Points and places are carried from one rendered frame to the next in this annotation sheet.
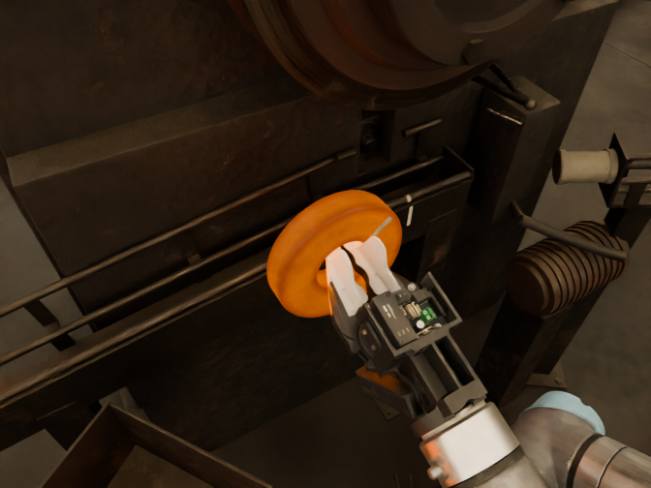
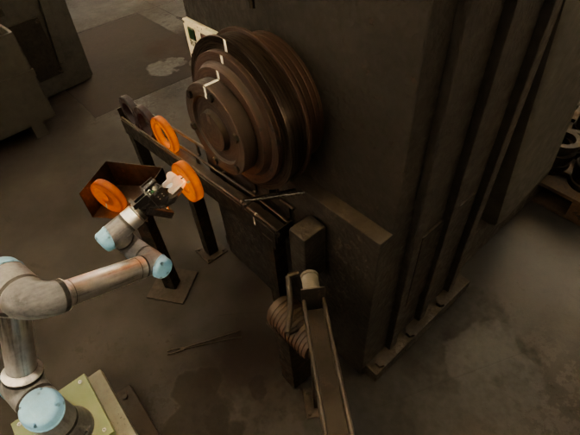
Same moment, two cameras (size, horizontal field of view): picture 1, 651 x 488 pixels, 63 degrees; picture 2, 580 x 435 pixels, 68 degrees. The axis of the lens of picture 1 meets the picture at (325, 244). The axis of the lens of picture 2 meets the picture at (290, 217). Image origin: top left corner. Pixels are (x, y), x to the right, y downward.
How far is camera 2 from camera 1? 144 cm
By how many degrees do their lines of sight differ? 53
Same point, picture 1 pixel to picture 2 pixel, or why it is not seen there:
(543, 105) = (298, 234)
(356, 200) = (185, 167)
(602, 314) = not seen: outside the picture
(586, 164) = (305, 280)
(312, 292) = not seen: hidden behind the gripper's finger
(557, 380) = (310, 411)
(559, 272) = (277, 310)
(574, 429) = (150, 257)
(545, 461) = (142, 253)
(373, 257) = (176, 181)
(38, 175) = not seen: hidden behind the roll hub
